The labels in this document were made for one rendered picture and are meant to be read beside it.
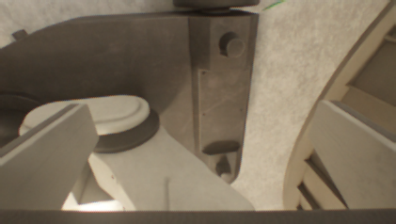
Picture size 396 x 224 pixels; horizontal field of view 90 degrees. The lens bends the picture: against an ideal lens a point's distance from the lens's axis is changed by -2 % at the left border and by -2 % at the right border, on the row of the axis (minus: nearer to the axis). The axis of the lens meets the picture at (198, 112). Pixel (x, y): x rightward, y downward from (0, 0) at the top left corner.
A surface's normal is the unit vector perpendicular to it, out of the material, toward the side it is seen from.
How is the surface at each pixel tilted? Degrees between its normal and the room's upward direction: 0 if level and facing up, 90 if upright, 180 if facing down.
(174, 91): 0
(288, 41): 0
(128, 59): 0
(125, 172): 90
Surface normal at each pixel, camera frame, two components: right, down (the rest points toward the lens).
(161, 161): -0.02, -0.86
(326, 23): 0.18, 0.51
